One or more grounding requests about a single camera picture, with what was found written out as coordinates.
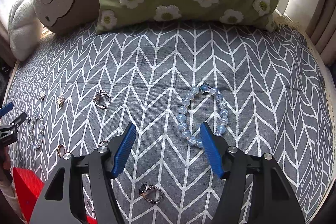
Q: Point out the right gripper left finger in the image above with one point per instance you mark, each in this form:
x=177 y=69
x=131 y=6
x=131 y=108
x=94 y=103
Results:
x=62 y=199

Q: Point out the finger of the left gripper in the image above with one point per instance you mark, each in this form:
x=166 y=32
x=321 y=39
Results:
x=5 y=109
x=9 y=132

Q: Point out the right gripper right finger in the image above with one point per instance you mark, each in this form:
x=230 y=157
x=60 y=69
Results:
x=273 y=199

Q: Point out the silver flower brooch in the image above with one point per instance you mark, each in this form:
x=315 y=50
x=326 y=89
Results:
x=60 y=101

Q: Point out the red plastic tray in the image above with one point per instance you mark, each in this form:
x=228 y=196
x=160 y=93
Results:
x=28 y=188

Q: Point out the small silver stud earring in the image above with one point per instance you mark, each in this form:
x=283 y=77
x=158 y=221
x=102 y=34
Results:
x=42 y=95

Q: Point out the white pumpkin cushion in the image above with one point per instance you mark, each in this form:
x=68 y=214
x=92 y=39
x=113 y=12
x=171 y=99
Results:
x=24 y=29

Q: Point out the grey chevron bed cover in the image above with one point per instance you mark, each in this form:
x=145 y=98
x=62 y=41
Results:
x=279 y=94

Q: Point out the silver ring dark stone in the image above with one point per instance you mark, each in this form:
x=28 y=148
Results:
x=151 y=193

